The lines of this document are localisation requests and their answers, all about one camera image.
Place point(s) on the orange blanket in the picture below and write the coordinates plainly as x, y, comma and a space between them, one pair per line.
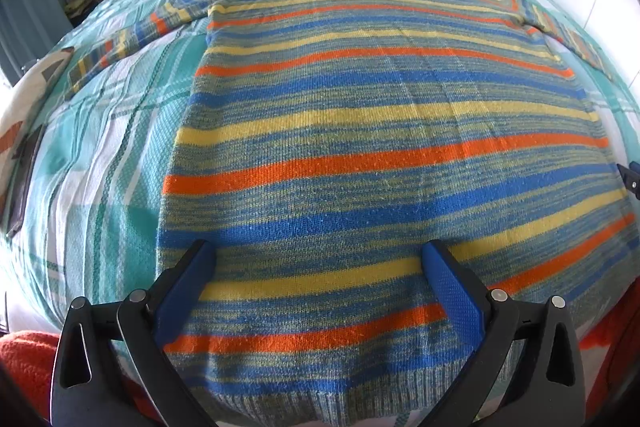
30, 359

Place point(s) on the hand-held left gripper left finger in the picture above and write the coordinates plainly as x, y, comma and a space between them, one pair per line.
182, 292

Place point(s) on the teal plaid bedspread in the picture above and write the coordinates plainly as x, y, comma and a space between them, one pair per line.
125, 127

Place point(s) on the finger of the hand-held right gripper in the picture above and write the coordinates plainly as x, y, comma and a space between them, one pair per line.
631, 179

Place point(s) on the striped knit sweater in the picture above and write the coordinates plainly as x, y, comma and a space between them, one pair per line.
380, 147

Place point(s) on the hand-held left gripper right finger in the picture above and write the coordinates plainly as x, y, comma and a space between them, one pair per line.
455, 294

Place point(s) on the white patterned pillow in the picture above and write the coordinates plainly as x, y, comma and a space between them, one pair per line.
25, 117

